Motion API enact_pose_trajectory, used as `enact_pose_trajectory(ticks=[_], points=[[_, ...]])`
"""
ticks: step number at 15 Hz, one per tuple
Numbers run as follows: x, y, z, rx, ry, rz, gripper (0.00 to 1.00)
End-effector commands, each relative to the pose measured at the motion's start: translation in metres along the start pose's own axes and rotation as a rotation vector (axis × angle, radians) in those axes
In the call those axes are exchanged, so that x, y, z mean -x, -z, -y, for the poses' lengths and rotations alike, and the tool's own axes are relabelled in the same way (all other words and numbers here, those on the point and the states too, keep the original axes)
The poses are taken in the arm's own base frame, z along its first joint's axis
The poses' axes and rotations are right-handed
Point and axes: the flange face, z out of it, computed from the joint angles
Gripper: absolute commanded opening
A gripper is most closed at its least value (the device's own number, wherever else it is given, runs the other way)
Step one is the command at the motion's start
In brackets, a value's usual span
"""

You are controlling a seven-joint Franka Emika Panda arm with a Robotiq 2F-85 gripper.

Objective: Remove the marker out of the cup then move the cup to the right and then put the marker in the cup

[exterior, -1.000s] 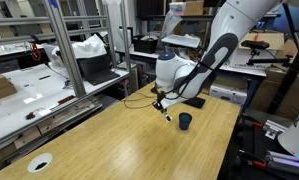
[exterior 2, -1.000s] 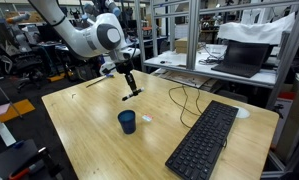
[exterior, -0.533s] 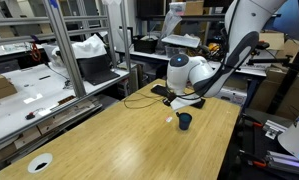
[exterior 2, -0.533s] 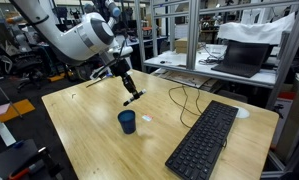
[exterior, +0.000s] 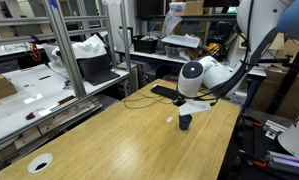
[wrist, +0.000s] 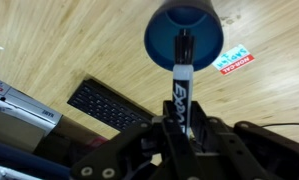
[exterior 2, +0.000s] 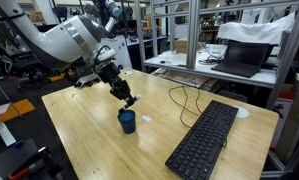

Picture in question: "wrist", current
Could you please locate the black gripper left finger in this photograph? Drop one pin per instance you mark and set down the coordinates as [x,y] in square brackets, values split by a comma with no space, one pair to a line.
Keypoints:
[122,153]

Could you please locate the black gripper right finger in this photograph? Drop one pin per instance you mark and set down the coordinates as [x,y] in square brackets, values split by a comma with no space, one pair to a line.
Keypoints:
[272,156]

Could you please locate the black white dry-erase marker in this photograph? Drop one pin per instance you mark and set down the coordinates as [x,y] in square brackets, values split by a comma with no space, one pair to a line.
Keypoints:
[183,86]

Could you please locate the blue plastic cup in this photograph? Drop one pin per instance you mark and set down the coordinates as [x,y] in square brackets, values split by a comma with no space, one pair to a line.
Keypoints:
[162,36]

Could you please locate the black computer keyboard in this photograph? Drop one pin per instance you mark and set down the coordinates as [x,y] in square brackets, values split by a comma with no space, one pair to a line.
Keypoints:
[105,106]

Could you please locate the small red white packet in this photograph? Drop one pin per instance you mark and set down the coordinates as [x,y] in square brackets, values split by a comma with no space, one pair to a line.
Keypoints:
[233,59]

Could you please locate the white printed carton box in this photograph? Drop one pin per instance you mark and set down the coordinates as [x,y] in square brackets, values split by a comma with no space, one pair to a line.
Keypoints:
[22,106]

